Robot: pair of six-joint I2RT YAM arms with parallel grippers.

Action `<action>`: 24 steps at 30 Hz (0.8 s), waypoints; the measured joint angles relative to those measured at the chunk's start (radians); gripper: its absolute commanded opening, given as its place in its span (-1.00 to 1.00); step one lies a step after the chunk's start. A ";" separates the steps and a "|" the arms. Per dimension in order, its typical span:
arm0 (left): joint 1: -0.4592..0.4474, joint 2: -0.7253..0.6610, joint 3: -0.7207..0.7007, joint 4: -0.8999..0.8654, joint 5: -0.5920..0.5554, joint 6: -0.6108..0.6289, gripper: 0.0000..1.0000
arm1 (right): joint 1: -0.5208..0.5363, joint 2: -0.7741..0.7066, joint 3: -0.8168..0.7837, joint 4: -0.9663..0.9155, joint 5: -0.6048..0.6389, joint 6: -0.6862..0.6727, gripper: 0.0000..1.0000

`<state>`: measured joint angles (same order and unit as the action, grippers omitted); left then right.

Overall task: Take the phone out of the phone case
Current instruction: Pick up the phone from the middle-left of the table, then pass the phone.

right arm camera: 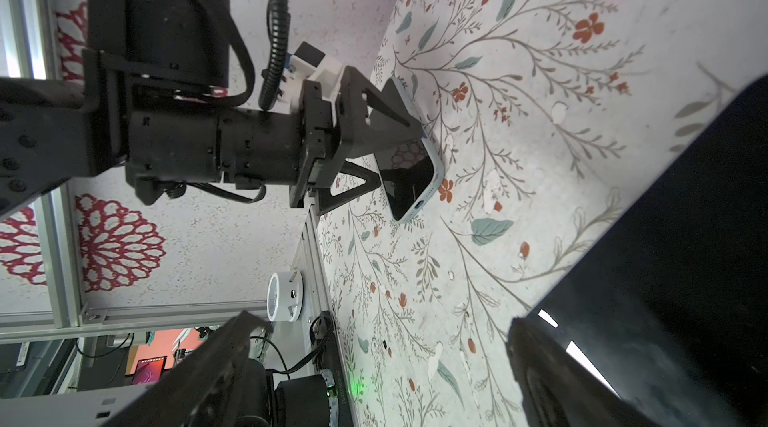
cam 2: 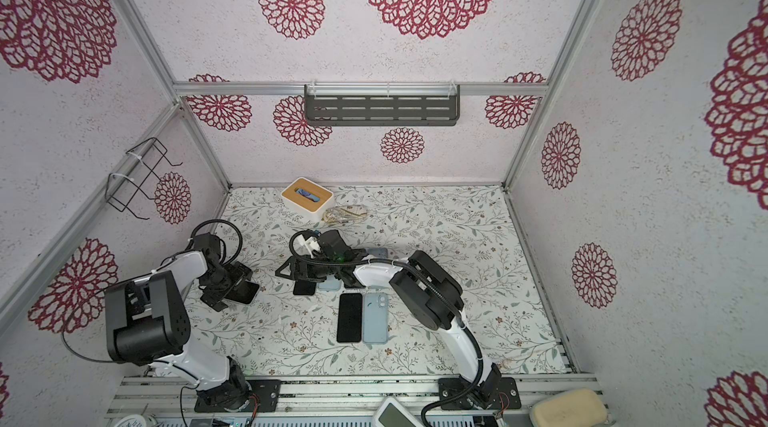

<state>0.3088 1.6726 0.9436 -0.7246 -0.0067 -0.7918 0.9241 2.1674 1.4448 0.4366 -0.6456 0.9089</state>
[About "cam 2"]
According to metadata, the white round clock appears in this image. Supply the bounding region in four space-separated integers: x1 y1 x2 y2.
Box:
112 414 158 427

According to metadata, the metal base rail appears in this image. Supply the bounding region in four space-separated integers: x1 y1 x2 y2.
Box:
104 373 603 422

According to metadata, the beige sponge block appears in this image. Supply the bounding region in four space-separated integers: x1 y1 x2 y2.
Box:
529 388 608 427

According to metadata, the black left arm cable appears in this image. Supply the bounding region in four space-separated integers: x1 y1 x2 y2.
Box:
59 218 244 427

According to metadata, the black wire rack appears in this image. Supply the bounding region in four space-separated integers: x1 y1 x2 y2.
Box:
103 136 182 221

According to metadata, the black phone with screen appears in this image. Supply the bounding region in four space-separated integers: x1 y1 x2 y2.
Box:
336 293 363 343

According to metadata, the white device at bottom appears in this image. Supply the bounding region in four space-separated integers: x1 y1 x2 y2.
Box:
372 397 424 427

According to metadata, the grey wall shelf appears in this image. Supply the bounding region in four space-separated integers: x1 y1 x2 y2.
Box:
303 84 461 127

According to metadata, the clear plastic bag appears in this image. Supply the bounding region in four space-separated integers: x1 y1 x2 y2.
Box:
322 204 368 225

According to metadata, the white tissue box wooden lid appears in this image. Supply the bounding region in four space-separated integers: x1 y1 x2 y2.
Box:
280 177 336 222

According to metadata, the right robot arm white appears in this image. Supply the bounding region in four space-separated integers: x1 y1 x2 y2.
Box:
275 230 521 414

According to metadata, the light blue phone case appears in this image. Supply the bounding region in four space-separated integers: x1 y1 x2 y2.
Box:
367 247 390 259
362 292 389 345
317 277 343 292

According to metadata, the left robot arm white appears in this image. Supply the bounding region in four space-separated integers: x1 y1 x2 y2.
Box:
105 233 259 412

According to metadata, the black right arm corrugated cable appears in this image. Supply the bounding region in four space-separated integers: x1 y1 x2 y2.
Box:
287 228 486 427

